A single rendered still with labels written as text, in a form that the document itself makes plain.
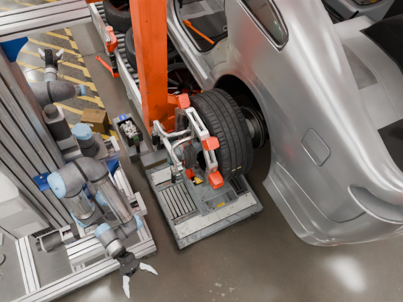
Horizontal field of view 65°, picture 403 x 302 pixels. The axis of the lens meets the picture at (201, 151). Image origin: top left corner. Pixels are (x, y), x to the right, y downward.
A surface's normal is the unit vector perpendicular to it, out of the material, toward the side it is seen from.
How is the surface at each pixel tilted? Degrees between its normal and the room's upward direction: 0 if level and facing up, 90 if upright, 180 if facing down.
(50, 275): 0
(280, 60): 75
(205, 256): 0
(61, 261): 0
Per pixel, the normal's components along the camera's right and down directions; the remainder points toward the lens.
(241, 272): 0.08, -0.53
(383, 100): 0.24, -0.20
